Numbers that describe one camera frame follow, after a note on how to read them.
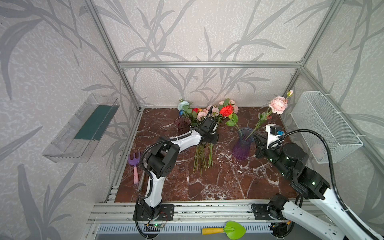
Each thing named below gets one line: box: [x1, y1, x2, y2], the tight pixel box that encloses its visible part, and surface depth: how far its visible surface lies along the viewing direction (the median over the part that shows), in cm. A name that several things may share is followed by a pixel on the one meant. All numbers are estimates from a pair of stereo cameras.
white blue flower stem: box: [177, 99, 193, 117], surface depth 112 cm
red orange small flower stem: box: [192, 107, 203, 118], surface depth 108 cm
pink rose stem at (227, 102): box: [218, 98, 239, 114], surface depth 117 cm
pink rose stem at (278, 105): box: [244, 90, 294, 141], surface depth 70 cm
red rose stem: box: [219, 104, 243, 138], surface depth 79 cm
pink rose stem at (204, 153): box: [193, 143, 214, 176], surface depth 93 cm
